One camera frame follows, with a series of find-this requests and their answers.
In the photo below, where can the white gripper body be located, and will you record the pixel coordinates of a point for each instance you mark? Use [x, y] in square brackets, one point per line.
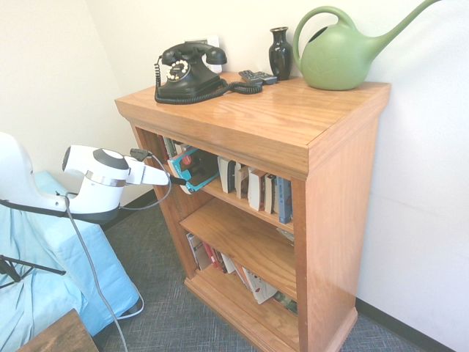
[148, 173]

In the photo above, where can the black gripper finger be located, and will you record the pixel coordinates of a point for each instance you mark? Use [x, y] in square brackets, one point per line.
[179, 181]

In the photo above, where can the teal paperback book orange spine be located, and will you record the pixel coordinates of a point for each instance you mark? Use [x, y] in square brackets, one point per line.
[196, 172]

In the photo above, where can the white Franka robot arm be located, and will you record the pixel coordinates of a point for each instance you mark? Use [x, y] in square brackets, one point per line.
[99, 183]

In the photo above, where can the dark red spined book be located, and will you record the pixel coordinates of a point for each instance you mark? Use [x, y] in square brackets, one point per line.
[161, 144]

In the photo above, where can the white paged paperback book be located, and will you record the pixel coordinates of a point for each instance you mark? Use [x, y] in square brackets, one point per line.
[183, 147]

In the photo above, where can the striped spine book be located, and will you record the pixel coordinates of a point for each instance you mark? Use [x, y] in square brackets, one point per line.
[170, 146]

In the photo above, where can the black white spine book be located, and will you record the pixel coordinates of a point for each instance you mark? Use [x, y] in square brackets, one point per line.
[227, 176]

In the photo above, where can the tan cover paperback book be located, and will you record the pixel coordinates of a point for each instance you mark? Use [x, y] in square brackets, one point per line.
[241, 181]

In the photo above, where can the grey white large book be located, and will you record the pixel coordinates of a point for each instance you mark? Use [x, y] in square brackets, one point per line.
[198, 251]

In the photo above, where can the brown cover thick paperback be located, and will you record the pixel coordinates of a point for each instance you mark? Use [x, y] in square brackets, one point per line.
[254, 190]

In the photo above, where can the red spine book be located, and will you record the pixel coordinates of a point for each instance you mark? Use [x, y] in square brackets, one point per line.
[210, 254]

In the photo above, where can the dark maroon spine book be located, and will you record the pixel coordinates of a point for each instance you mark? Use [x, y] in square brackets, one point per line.
[220, 261]

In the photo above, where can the black cover paperback book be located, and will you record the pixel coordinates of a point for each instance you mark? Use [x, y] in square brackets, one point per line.
[270, 194]

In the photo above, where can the plain white book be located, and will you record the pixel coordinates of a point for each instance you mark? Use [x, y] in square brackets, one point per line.
[228, 264]

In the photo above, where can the black rotary telephone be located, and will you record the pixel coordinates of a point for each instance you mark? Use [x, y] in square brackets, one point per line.
[220, 91]

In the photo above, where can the black rotary telephone base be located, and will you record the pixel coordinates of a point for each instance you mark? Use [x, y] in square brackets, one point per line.
[187, 78]

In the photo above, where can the light blue cloth cover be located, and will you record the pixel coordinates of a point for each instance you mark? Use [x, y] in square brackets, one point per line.
[91, 264]

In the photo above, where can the blue spine hardcover book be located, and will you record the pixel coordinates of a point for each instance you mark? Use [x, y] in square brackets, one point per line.
[285, 201]

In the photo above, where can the folded paper pamphlet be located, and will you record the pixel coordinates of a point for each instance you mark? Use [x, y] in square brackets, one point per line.
[286, 234]

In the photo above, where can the dark grey remote control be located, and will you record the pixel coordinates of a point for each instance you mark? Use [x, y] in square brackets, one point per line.
[249, 76]

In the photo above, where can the black telephone handset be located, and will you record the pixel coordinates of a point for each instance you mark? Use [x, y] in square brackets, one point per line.
[194, 51]

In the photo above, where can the white tubular furniture leg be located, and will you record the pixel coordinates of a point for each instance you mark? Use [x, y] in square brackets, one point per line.
[138, 306]

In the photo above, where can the white book red dots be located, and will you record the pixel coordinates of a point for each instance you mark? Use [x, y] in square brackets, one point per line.
[258, 286]

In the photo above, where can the black remote control blue buttons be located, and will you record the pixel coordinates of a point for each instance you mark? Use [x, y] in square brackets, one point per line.
[267, 78]

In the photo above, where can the black tripod stand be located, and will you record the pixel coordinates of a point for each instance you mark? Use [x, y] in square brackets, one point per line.
[36, 267]

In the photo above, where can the oak wooden bookshelf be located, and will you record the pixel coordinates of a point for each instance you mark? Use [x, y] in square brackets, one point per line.
[329, 183]

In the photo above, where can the black ceramic vase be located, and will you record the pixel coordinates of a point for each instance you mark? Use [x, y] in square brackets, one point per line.
[280, 55]

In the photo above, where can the dark green flat book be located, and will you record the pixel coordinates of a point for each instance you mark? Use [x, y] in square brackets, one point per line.
[286, 303]

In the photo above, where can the dark wooden side table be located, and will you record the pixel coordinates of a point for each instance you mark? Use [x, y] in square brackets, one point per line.
[62, 335]

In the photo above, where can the green plastic watering can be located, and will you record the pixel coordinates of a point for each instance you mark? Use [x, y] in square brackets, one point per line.
[333, 62]

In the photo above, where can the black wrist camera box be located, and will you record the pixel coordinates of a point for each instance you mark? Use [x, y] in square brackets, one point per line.
[141, 153]

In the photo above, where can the white wall plate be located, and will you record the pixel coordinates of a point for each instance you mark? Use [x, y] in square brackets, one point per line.
[214, 41]

